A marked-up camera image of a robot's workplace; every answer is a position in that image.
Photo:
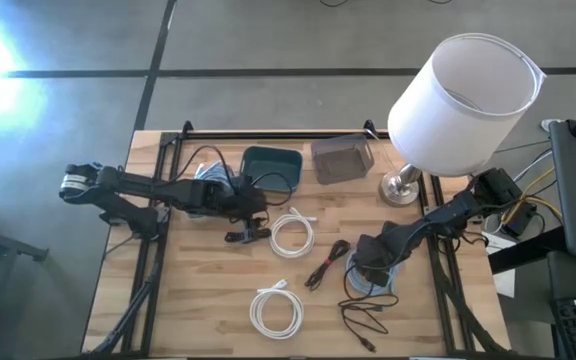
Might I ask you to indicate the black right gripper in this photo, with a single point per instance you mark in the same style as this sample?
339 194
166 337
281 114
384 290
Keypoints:
380 250

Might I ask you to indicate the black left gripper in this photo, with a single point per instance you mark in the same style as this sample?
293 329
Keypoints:
245 202

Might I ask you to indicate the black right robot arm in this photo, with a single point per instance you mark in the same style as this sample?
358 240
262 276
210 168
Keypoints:
458 210

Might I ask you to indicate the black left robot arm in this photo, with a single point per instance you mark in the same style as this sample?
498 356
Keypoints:
133 187

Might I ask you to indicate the teal plastic bin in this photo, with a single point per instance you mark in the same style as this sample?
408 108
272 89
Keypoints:
273 167

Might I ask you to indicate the clear grey plastic bin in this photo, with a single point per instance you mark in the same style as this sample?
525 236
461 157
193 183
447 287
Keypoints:
340 160

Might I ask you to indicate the white paper sheet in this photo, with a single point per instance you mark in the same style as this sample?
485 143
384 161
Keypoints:
505 282

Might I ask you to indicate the black power supply box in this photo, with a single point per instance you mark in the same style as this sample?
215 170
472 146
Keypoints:
518 222

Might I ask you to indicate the silver lamp with white shade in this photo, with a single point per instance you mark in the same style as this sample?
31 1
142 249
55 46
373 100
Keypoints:
453 115

